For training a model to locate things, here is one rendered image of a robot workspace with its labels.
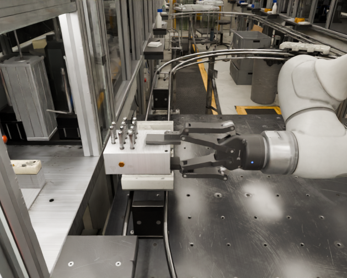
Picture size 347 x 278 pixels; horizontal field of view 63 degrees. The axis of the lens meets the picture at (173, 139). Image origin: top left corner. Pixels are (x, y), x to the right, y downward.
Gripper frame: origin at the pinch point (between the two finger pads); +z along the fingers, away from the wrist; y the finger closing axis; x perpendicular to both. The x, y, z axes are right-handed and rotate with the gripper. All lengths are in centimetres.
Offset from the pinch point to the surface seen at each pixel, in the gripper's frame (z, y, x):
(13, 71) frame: 40.3, 9.0, -24.2
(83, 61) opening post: 19.4, 13.4, -18.1
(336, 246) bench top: -50, -35, -6
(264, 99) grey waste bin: -115, -95, -277
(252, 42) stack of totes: -109, -42, -351
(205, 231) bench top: -12.6, -35.9, -11.7
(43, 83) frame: 35.6, 3.9, -29.7
